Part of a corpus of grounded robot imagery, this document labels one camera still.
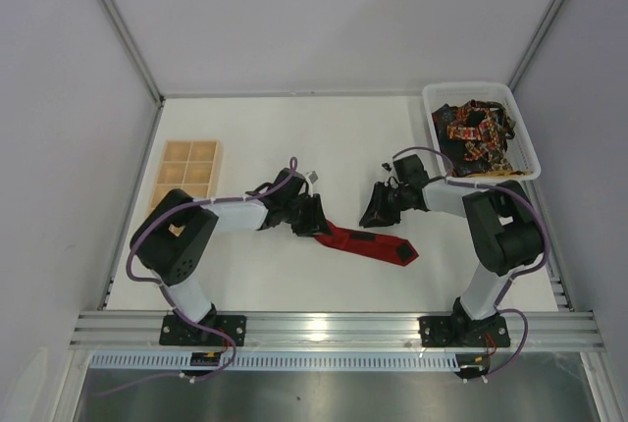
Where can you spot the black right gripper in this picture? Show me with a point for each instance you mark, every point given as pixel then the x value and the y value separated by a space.
pixel 389 197

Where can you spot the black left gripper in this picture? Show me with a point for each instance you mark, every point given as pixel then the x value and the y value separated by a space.
pixel 304 213

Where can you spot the red necktie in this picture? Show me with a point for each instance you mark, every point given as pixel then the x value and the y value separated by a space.
pixel 385 248

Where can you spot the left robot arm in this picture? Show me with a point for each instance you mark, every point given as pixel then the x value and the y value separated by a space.
pixel 172 240

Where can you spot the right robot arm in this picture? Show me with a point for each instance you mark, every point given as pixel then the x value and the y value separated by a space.
pixel 506 232

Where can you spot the patterned dark ties pile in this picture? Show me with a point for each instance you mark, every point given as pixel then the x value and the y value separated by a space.
pixel 474 137

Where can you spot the wooden compartment box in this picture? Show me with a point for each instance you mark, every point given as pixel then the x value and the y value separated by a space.
pixel 191 165

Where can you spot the white plastic basket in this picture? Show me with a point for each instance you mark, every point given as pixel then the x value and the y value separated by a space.
pixel 519 152

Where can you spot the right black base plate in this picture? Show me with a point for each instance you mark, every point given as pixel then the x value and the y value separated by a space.
pixel 457 331

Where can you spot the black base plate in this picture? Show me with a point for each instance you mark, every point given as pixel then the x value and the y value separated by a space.
pixel 457 331
pixel 217 338

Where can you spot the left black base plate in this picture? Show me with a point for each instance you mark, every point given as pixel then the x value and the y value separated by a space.
pixel 217 338

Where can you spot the aluminium mounting rail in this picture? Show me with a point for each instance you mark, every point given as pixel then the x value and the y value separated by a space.
pixel 340 331

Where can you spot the white slotted cable duct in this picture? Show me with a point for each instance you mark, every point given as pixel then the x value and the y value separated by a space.
pixel 275 361

